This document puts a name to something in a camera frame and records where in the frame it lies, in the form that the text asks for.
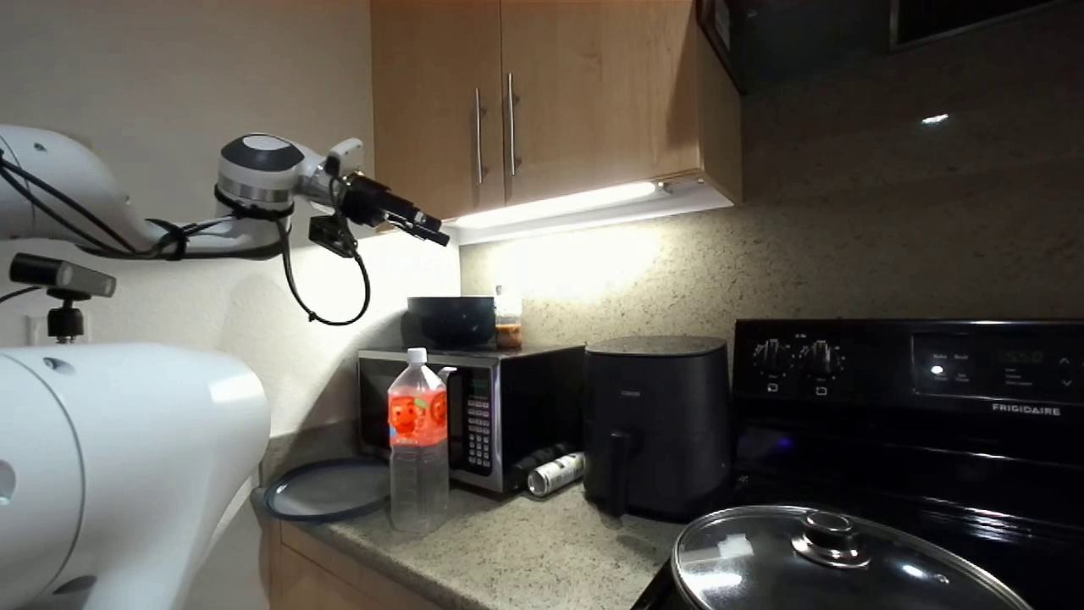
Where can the glass pan lid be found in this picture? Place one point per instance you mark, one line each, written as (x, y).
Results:
(789, 572)

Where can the grey round plate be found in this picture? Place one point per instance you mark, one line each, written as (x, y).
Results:
(328, 494)

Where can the black camera on tripod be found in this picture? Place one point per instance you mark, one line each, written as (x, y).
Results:
(61, 277)

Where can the black electric stove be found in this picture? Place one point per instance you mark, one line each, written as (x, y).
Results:
(902, 430)

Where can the under cabinet light strip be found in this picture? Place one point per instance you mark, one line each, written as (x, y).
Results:
(565, 208)

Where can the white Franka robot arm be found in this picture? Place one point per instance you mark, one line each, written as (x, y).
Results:
(114, 451)

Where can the wooden wall cabinet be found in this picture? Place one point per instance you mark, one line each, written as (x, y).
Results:
(611, 89)

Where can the silver can lying down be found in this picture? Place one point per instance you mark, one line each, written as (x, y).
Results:
(557, 477)

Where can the large bottle red label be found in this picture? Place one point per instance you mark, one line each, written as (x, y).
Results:
(418, 451)

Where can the wooden base cabinet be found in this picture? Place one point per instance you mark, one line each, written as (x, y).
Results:
(317, 579)

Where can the black air fryer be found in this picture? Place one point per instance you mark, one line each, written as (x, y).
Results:
(664, 430)

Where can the dark blue bowl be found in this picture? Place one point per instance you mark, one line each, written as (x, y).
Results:
(451, 322)

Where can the black over range hood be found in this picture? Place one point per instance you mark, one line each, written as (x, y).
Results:
(789, 34)

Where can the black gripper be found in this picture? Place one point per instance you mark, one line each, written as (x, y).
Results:
(368, 202)

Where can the silver black microwave oven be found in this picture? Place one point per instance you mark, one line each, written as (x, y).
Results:
(511, 420)

